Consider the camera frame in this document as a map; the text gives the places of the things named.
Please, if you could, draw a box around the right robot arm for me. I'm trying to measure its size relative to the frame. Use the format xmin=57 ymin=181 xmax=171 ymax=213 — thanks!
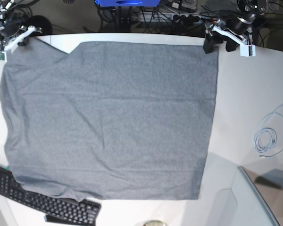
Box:
xmin=0 ymin=0 xmax=29 ymax=50

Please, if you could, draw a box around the black computer keyboard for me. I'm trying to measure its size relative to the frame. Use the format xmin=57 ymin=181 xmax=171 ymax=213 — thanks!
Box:
xmin=0 ymin=167 xmax=101 ymax=226

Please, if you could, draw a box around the blue base plate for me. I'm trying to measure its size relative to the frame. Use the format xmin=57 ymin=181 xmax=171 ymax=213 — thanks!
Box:
xmin=95 ymin=0 xmax=160 ymax=7

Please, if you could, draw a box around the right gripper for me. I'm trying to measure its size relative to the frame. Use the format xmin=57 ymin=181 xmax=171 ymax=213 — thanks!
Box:
xmin=0 ymin=13 xmax=29 ymax=46

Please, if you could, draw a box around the coiled white cable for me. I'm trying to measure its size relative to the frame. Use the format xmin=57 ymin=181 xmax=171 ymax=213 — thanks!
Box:
xmin=253 ymin=101 xmax=283 ymax=158

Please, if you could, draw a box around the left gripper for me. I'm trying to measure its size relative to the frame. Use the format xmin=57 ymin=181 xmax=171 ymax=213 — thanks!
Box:
xmin=203 ymin=10 xmax=256 ymax=54

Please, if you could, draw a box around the grey t-shirt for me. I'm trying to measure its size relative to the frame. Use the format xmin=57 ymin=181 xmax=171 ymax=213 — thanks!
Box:
xmin=0 ymin=39 xmax=218 ymax=201

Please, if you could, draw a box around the round brass object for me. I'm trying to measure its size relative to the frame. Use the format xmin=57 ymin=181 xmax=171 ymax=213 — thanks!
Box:
xmin=143 ymin=220 xmax=167 ymax=226

